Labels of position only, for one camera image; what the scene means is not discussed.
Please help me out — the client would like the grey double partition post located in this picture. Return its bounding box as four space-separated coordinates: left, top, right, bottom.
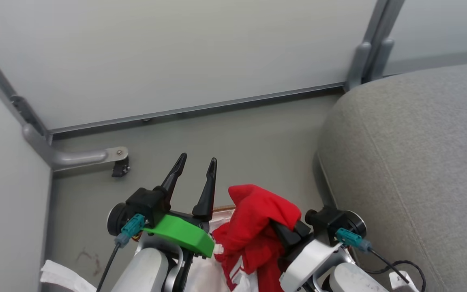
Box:
345 0 405 92

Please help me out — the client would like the left arm black cable teal plug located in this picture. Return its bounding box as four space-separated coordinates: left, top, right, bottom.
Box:
96 214 146 292

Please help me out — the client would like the red garment with white stripes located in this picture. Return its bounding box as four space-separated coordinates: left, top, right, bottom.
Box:
211 185 302 292

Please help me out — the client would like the grey fabric sofa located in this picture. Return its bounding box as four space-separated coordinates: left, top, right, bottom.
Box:
317 61 467 292

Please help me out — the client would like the right arm black cable teal plug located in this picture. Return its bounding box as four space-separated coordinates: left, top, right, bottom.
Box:
336 228 426 292

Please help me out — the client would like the black caster wheel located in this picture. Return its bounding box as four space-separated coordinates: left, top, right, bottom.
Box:
111 157 131 178

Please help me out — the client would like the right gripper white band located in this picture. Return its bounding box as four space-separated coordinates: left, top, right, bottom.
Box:
272 207 341 292

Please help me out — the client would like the white fabric piece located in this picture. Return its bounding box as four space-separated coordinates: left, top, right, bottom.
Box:
40 260 97 292

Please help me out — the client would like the small white tag block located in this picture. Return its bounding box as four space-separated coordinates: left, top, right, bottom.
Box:
389 271 419 292

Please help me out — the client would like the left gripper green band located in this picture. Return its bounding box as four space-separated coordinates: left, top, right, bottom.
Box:
126 153 218 258

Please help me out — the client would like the grey corner partition post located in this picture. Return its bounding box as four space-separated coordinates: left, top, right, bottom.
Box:
0 32 52 143

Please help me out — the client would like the grey partition bottom rail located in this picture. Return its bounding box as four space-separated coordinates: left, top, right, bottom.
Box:
49 82 346 137

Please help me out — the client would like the arm black cable teal plug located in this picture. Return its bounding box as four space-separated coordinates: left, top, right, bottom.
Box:
96 214 146 292
336 228 426 292

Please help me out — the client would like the grey metal partition foot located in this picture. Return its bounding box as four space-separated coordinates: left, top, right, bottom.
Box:
23 124 129 171

